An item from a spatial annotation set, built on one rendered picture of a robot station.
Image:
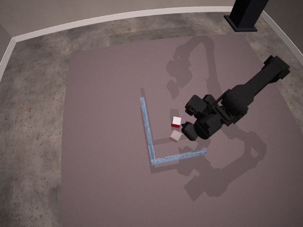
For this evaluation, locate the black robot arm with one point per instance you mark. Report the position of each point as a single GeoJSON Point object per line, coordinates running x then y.
{"type": "Point", "coordinates": [235, 101]}

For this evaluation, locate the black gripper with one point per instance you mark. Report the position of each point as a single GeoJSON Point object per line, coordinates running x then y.
{"type": "Point", "coordinates": [188, 127]}

